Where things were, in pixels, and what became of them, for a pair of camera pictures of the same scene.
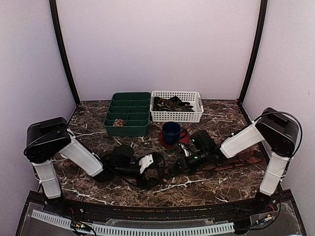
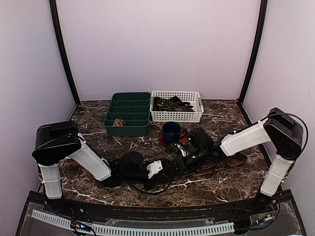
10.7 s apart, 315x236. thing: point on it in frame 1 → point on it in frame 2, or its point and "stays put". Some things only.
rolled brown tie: [119, 122] stays put
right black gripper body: [201, 160] stays put
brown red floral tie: [237, 157] → [208, 169]
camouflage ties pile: [173, 104] stays put
